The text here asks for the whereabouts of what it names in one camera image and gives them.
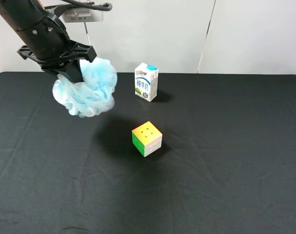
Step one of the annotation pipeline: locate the black tablecloth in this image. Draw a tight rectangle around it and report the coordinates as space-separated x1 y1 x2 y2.
0 72 296 234

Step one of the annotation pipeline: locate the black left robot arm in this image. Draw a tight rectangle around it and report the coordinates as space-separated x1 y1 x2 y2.
0 0 96 83

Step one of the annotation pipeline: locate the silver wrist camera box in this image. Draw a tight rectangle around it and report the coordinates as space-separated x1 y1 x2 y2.
62 8 104 23

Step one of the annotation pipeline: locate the white milk carton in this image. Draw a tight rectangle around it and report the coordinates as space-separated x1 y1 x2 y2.
134 62 159 102

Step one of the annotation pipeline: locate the pastel rubik's cube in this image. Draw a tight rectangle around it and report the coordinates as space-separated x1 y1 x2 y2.
131 121 163 157

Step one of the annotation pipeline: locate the light blue bath loofah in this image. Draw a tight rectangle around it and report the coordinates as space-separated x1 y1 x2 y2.
52 58 117 117

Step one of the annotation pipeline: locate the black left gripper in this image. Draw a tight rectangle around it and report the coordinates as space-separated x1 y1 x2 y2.
17 14 96 83

